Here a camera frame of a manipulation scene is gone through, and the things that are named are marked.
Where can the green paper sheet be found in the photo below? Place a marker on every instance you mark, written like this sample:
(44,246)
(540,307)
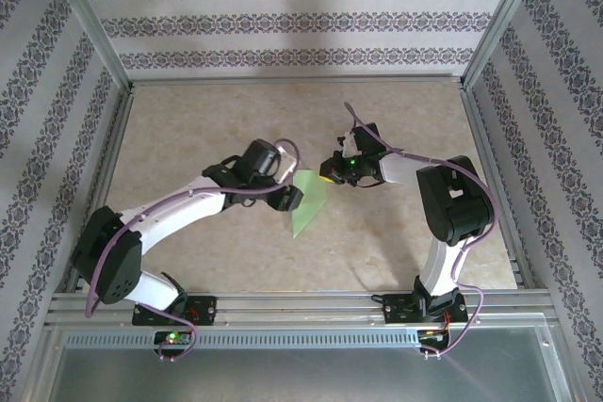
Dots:
(308,199)

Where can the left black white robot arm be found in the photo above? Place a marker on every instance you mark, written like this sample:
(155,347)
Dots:
(108,261)

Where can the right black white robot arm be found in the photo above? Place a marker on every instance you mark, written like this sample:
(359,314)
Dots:
(452,199)

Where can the grey metal sheet panel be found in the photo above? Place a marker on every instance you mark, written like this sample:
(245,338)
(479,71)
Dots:
(301,374)

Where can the circuit board with green light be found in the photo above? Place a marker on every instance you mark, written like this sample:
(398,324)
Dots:
(172,337)

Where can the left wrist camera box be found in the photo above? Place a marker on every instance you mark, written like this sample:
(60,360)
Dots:
(288,167)

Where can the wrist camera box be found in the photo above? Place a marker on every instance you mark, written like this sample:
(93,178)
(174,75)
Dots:
(347,139)
(288,167)

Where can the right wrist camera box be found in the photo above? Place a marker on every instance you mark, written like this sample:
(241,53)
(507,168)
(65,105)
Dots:
(347,139)

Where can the aluminium rail along patterned wall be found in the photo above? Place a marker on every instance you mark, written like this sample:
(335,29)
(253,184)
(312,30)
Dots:
(297,79)

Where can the long aluminium mounting rail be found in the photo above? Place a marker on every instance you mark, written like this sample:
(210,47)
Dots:
(301,308)

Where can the right aluminium side rail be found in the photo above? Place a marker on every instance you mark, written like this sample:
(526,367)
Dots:
(481,138)

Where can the aluminium side rail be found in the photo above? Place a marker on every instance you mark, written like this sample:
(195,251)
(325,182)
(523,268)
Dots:
(481,138)
(111,148)

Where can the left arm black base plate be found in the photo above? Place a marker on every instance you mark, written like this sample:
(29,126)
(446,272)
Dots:
(207,310)

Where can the left aluminium side rail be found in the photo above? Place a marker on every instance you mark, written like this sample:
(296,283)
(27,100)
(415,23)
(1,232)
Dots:
(111,148)

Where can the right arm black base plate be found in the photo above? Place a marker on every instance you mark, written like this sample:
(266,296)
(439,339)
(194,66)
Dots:
(396,312)

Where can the right aluminium corner post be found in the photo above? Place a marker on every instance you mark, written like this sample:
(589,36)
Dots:
(505,16)

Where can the aluminium corner post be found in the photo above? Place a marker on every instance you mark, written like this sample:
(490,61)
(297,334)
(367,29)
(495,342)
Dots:
(505,16)
(88,16)

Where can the left aluminium corner post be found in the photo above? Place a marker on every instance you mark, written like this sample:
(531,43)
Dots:
(88,16)

